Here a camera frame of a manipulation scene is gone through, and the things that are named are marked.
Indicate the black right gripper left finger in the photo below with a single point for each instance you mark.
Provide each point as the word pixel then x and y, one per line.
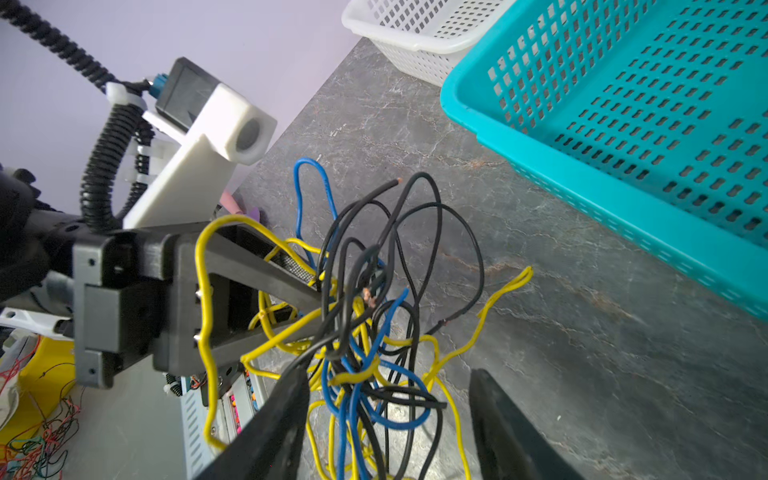
pixel 270 445

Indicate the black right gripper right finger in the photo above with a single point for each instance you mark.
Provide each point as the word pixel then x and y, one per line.
pixel 508 445

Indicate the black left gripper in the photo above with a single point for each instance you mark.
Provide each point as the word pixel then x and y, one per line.
pixel 133 293

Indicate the white plastic basket left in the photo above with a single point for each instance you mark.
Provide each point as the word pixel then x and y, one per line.
pixel 425 39

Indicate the teal plastic basket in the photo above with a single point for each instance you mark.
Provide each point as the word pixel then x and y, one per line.
pixel 648 116

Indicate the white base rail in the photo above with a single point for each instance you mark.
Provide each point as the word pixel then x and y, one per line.
pixel 241 394

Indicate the yellow tray with wires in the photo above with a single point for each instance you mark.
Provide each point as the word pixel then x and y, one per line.
pixel 39 416

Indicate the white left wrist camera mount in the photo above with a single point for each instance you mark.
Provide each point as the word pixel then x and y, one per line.
pixel 216 129

